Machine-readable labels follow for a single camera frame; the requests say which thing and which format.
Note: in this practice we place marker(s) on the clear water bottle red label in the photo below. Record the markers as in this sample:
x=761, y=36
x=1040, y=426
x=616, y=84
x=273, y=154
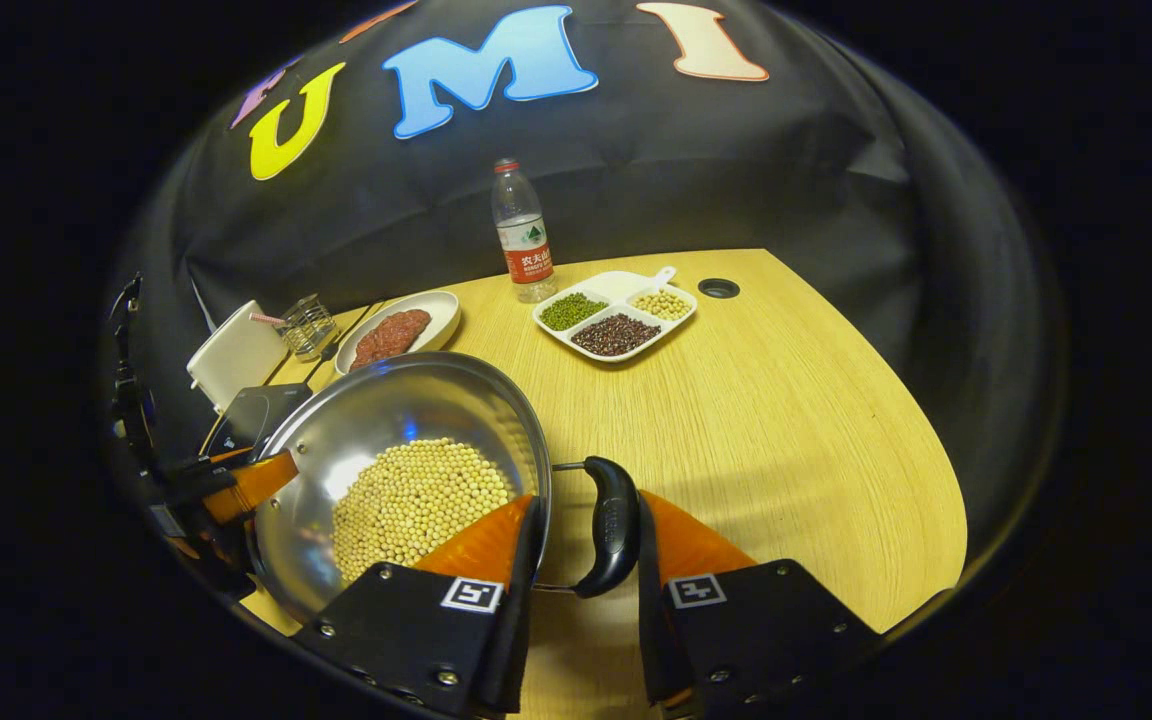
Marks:
x=526, y=240

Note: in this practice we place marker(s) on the pile of soybeans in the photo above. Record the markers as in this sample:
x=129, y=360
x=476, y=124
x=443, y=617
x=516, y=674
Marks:
x=416, y=500

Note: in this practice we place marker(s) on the white toaster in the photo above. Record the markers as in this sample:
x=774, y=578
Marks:
x=236, y=355

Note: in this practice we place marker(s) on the small pile of yellow beans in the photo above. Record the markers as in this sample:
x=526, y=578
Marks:
x=663, y=305

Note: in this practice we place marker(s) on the black induction cooktop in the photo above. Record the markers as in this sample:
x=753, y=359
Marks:
x=256, y=415

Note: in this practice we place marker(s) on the red meat patty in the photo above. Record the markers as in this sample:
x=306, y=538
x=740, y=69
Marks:
x=411, y=325
x=374, y=348

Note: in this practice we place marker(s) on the white round plate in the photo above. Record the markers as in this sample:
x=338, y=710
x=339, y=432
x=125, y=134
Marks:
x=444, y=315

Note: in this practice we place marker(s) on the black backdrop cloth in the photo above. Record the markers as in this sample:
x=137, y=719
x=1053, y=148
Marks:
x=736, y=170

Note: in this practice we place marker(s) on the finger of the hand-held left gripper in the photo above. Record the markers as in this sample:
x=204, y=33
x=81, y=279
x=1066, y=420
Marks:
x=251, y=485

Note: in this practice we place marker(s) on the pile of dark red beans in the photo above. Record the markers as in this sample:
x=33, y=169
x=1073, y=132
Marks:
x=616, y=335

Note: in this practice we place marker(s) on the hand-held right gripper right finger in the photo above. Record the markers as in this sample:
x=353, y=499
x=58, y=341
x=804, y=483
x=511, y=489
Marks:
x=651, y=640

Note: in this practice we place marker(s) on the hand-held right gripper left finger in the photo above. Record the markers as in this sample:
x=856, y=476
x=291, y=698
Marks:
x=518, y=640

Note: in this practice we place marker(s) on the pile of green beans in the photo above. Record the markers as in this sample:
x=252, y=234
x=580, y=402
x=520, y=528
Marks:
x=572, y=311

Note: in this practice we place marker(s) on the pink stick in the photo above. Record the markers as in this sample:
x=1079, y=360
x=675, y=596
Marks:
x=264, y=319

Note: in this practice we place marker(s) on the white divided dish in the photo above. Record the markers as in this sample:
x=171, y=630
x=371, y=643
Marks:
x=616, y=290

